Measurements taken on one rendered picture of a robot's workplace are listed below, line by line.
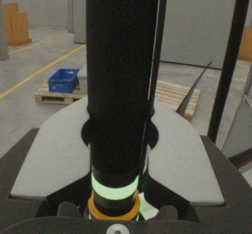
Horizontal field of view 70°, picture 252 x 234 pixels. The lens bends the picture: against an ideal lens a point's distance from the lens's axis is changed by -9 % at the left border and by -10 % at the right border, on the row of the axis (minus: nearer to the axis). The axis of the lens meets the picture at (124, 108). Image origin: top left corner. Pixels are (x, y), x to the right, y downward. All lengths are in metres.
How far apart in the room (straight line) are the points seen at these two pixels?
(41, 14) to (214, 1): 11.24
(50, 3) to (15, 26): 6.03
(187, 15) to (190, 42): 0.72
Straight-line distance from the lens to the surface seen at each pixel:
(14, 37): 8.42
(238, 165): 0.29
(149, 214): 0.20
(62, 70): 3.81
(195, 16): 5.61
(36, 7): 14.60
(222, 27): 5.79
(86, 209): 0.39
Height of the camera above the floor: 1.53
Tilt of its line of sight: 30 degrees down
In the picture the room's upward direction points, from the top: 3 degrees clockwise
